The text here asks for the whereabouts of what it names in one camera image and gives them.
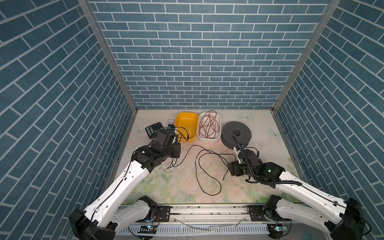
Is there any black calculator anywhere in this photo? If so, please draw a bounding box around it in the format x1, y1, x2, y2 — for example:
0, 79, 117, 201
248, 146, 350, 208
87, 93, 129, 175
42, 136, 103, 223
145, 122, 163, 139

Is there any grey perforated cable spool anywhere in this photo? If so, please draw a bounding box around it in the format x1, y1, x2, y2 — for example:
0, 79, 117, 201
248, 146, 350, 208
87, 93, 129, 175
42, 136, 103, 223
221, 122, 252, 150

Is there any white plastic tub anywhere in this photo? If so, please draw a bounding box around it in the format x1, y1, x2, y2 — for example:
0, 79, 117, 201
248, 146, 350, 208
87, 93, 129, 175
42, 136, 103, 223
197, 110, 222, 143

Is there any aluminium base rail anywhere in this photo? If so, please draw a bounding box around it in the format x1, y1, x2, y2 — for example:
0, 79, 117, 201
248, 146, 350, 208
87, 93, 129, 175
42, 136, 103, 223
78, 203, 343, 240

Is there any red cable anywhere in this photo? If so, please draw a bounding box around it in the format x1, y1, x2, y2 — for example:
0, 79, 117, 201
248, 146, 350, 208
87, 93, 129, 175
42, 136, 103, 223
197, 110, 221, 140

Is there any black cable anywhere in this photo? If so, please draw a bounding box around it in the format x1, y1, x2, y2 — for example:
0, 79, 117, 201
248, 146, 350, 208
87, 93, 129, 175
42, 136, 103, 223
166, 125, 241, 197

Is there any pencil box blue white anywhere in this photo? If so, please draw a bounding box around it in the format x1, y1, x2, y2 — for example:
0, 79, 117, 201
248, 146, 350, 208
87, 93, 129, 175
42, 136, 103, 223
167, 120, 175, 126

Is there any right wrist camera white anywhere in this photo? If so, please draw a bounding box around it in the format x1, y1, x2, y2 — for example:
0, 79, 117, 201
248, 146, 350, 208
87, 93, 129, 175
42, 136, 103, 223
233, 147, 242, 164

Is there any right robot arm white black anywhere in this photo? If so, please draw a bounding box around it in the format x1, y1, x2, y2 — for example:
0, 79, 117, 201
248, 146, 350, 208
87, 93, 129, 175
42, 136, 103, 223
229, 147, 372, 240

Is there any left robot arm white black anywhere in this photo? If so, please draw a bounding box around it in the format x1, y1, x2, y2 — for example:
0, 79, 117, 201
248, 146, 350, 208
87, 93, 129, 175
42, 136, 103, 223
69, 125, 181, 240

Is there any yellow plastic tub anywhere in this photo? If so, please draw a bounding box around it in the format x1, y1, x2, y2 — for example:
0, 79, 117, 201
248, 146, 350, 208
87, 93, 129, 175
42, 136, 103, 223
175, 112, 199, 143

